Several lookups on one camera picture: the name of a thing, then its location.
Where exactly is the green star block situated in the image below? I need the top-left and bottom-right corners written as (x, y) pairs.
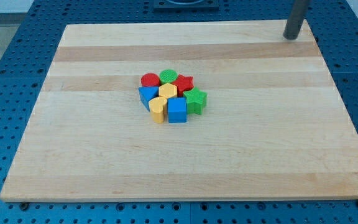
top-left (183, 87), bottom-right (208, 115)

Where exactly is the red star block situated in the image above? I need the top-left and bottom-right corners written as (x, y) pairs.
top-left (172, 74), bottom-right (194, 97)

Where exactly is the blue cube block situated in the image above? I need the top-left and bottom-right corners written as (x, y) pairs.
top-left (167, 98), bottom-right (187, 123)

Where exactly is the yellow heart block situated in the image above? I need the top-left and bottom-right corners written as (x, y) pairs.
top-left (149, 96), bottom-right (168, 123)

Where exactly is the yellow hexagon block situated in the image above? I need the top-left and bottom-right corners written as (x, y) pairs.
top-left (158, 83), bottom-right (178, 99)

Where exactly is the green cylinder block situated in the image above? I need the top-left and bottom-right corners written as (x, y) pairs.
top-left (159, 69), bottom-right (178, 85)

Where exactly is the blue triangle block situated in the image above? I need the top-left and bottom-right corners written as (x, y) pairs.
top-left (138, 86), bottom-right (158, 111)

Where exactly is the red cylinder block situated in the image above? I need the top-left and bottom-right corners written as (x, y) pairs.
top-left (140, 73), bottom-right (160, 87)

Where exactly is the wooden board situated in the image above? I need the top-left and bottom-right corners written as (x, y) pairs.
top-left (0, 20), bottom-right (358, 202)

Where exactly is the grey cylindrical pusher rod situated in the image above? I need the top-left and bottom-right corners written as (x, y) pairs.
top-left (283, 0), bottom-right (310, 40)

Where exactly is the blue perforated table plate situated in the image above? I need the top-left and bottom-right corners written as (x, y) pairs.
top-left (0, 0), bottom-right (358, 223)

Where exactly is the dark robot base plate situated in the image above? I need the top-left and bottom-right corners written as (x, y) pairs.
top-left (151, 0), bottom-right (219, 11)

